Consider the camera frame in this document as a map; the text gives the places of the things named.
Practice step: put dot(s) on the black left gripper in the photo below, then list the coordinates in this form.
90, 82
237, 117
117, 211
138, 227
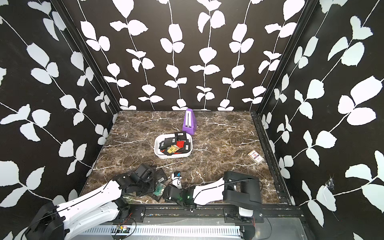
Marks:
150, 190

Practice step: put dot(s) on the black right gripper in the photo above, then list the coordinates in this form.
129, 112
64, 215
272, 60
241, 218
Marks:
164, 192

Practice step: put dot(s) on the green grape oolong tea bag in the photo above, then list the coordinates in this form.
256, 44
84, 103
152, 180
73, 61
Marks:
158, 192

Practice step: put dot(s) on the black tea bag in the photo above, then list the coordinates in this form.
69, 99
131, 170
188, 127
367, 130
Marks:
160, 176
167, 142

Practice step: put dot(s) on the beige tea bag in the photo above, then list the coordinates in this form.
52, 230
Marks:
172, 149

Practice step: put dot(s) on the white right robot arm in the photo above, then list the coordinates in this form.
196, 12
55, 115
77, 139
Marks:
240, 190

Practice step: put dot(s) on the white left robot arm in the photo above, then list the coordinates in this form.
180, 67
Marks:
105, 204

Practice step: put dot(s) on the red tea bag under green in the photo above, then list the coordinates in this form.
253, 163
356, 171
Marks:
180, 144

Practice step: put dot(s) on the white plastic storage box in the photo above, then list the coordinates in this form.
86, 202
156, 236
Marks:
181, 153

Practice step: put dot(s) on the black tea bag barcode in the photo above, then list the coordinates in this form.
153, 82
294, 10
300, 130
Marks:
181, 136

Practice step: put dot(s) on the purple metronome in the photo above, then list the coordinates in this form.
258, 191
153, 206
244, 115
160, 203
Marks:
190, 122

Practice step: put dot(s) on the white red card pack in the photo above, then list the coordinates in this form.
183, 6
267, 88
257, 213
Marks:
256, 157

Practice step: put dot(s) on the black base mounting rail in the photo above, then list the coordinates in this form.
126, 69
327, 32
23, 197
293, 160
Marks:
229, 213

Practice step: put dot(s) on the perforated white metal rail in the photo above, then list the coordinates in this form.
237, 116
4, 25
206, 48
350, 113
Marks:
167, 231

